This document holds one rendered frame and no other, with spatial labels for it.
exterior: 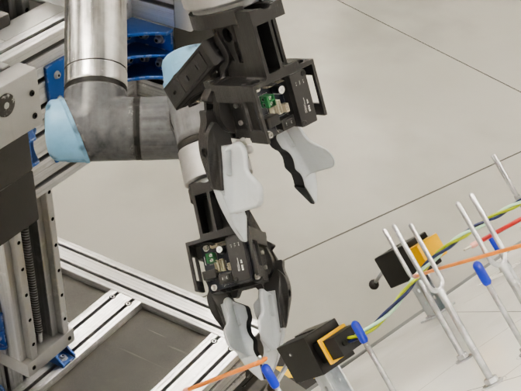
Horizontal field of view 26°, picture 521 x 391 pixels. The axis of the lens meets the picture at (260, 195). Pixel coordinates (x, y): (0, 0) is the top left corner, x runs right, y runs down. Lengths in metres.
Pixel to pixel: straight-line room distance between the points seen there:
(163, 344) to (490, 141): 1.55
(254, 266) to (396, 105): 2.71
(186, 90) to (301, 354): 0.27
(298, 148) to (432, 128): 2.67
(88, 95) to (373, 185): 2.14
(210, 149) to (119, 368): 1.48
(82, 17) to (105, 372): 1.20
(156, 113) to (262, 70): 0.38
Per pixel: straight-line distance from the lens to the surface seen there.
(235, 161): 1.00
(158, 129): 1.30
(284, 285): 1.19
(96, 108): 1.31
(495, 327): 1.14
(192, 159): 1.20
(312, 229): 3.19
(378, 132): 3.66
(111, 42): 1.36
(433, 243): 1.41
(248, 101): 0.95
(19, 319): 2.20
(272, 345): 1.18
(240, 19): 0.95
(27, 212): 1.74
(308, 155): 1.04
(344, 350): 1.05
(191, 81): 1.03
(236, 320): 1.20
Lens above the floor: 1.84
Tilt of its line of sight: 33 degrees down
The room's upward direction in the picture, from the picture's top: straight up
